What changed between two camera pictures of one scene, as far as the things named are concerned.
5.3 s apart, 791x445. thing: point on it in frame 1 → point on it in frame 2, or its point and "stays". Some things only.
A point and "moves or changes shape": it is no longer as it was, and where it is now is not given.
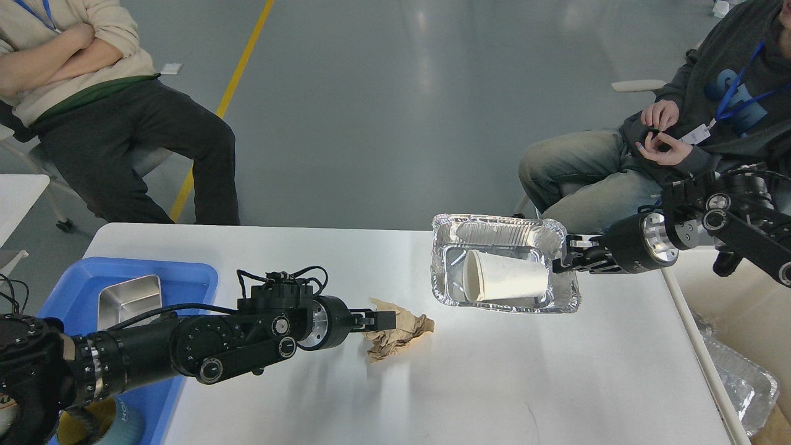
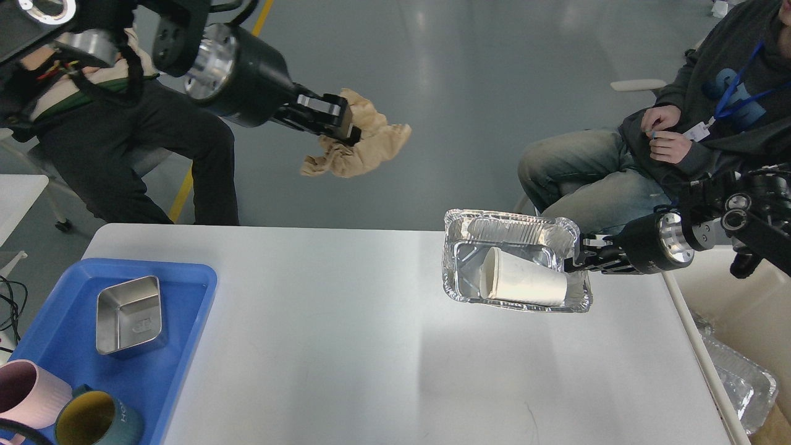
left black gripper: (333, 321) → (248, 81)
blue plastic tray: (71, 297) stays
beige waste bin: (746, 312) stays
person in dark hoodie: (729, 102) stays
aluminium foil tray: (455, 236) moves or changes shape
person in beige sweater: (73, 74) stays
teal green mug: (113, 420) stays
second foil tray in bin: (752, 390) stays
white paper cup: (487, 276) moves or changes shape
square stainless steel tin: (119, 302) stays
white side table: (18, 193) stays
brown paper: (383, 343) → (379, 141)
